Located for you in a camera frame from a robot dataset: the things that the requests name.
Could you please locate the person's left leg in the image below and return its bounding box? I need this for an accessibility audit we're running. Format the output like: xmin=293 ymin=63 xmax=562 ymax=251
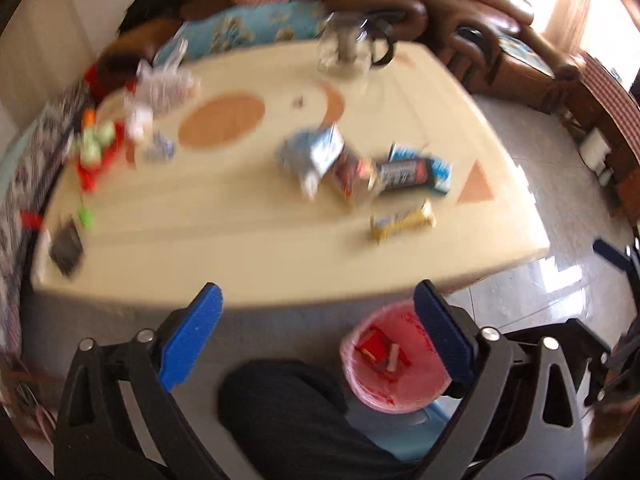
xmin=217 ymin=359 xmax=426 ymax=480

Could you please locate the blue white medicine box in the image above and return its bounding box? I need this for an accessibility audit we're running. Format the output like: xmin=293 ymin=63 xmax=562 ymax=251
xmin=389 ymin=142 xmax=454 ymax=197

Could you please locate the crumpled white wrapper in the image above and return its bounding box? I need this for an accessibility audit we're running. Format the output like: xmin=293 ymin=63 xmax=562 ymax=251
xmin=124 ymin=102 xmax=157 ymax=142

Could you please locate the checkered cloth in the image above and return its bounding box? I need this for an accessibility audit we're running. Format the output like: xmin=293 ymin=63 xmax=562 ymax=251
xmin=579 ymin=52 xmax=640 ymax=161

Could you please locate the glass teapot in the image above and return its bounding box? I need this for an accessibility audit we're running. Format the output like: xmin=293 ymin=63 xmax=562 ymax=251
xmin=315 ymin=10 xmax=397 ymax=80

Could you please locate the blue armchair cushion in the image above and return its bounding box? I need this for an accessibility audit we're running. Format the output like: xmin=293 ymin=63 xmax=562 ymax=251
xmin=499 ymin=34 xmax=557 ymax=78

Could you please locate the pale green toy figure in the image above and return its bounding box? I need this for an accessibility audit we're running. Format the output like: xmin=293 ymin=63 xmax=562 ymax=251
xmin=79 ymin=124 xmax=115 ymax=167

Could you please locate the pink trash bin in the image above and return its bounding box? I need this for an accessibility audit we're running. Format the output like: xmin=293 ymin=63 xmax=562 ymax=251
xmin=340 ymin=301 xmax=454 ymax=414

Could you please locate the patterned blanket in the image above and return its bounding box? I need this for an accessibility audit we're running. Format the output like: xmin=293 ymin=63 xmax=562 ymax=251
xmin=0 ymin=85 xmax=93 ymax=361

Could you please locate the blue white candy wrapper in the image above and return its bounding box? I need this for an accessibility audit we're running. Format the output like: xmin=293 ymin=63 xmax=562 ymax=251
xmin=144 ymin=132 xmax=177 ymax=162

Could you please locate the black cardboard box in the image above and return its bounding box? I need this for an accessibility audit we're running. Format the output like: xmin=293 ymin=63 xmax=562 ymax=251
xmin=376 ymin=157 xmax=434 ymax=196

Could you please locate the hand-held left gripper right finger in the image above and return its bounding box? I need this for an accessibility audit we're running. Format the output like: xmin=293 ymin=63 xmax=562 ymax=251
xmin=413 ymin=280 xmax=587 ymax=480

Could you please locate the blue plastic stool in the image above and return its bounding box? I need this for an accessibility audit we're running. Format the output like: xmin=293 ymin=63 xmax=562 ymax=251
xmin=345 ymin=395 xmax=452 ymax=464

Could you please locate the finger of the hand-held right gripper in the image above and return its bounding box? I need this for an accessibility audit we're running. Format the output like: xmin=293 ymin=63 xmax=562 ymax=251
xmin=560 ymin=317 xmax=621 ymax=408
xmin=592 ymin=239 xmax=640 ymax=286

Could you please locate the red brown snack packet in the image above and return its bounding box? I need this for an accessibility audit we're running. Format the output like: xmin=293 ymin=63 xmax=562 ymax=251
xmin=324 ymin=147 xmax=382 ymax=207

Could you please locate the red wrapper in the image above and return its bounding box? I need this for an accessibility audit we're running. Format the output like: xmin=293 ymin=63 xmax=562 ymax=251
xmin=356 ymin=329 xmax=387 ymax=362

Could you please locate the yellow snack bar wrapper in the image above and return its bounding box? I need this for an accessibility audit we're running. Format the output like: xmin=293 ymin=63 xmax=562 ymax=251
xmin=370 ymin=199 xmax=437 ymax=244

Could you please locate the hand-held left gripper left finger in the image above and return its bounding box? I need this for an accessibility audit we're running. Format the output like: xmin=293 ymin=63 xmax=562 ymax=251
xmin=52 ymin=282 xmax=231 ymax=480

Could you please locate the clear plastic packet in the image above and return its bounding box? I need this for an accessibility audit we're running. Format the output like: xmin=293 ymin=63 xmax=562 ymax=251
xmin=134 ymin=59 xmax=202 ymax=111

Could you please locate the blue white snack packet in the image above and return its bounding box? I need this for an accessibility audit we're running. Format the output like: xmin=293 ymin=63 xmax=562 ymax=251
xmin=276 ymin=126 xmax=347 ymax=202

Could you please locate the brown leather armchair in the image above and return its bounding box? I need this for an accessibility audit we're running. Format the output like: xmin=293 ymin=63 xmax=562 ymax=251
xmin=444 ymin=20 xmax=583 ymax=113

